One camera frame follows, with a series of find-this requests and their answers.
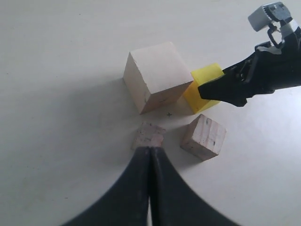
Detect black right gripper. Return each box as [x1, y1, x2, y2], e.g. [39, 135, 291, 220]
[198, 30, 301, 107]

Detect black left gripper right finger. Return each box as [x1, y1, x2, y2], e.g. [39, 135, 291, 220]
[150, 147, 238, 226]

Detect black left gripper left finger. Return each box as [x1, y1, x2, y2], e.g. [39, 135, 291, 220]
[64, 147, 150, 226]

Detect yellow cube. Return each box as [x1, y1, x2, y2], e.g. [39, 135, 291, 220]
[183, 63, 223, 114]

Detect medium striped wooden cube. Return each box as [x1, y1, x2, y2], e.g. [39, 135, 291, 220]
[180, 114, 226, 161]

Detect small wooden cube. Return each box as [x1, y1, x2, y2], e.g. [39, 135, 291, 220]
[131, 121, 166, 150]

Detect large plain wooden cube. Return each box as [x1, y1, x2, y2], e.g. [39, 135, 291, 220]
[123, 42, 193, 114]

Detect black right camera cable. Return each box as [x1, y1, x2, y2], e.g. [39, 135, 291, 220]
[267, 21, 286, 48]

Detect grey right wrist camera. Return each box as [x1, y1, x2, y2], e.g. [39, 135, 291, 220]
[248, 1, 291, 32]

